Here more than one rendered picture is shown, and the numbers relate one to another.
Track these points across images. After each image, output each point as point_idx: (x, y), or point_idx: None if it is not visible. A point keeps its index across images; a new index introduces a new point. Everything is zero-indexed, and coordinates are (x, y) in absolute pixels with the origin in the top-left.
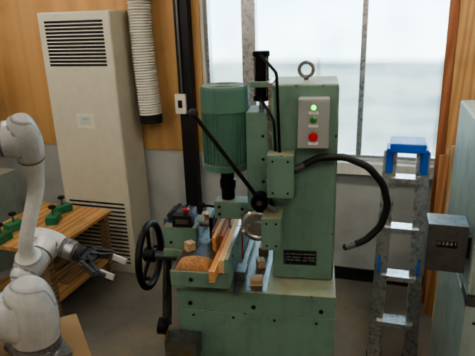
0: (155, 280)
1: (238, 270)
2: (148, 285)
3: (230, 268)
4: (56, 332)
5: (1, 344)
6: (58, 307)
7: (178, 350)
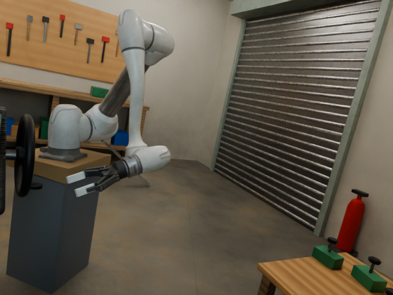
0: (16, 189)
1: None
2: (14, 172)
3: None
4: (48, 140)
5: (90, 155)
6: (52, 128)
7: None
